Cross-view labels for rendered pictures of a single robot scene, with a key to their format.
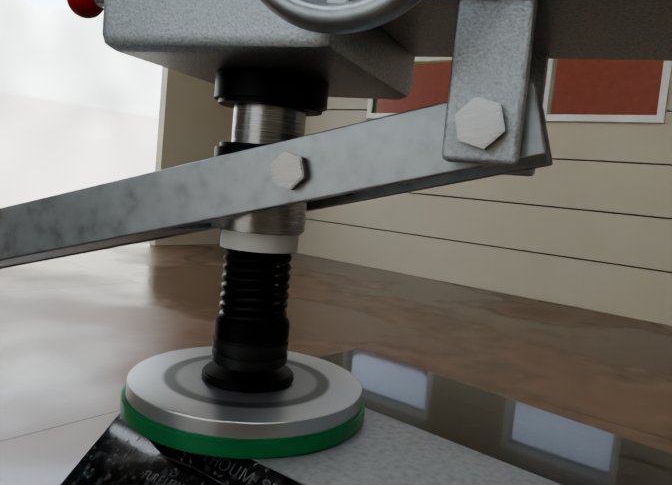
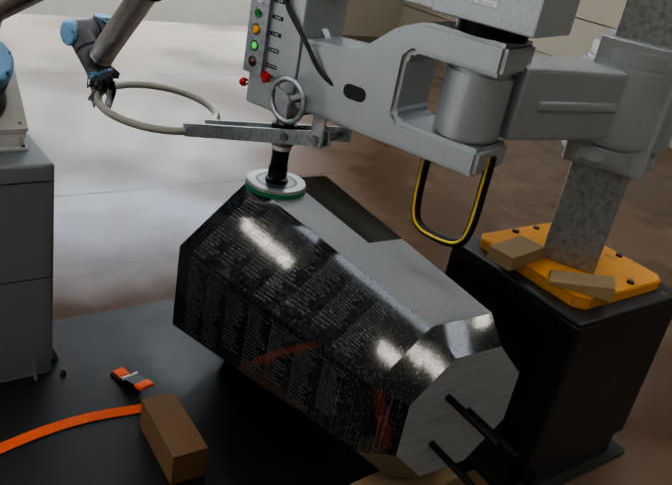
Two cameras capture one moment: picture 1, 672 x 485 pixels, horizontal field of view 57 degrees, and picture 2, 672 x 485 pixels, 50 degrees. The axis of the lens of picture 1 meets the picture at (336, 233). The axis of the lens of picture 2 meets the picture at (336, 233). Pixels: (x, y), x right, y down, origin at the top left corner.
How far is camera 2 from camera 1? 2.01 m
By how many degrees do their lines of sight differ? 23
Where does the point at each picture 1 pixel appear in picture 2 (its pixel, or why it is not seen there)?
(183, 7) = (262, 99)
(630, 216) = not seen: outside the picture
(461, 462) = (317, 208)
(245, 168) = (275, 133)
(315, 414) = (286, 191)
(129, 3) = (252, 94)
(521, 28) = (322, 123)
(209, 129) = not seen: outside the picture
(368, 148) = (299, 136)
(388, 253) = not seen: hidden behind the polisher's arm
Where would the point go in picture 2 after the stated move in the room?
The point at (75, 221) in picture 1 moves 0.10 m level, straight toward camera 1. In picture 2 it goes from (237, 134) to (237, 143)
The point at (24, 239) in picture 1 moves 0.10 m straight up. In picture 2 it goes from (225, 135) to (228, 108)
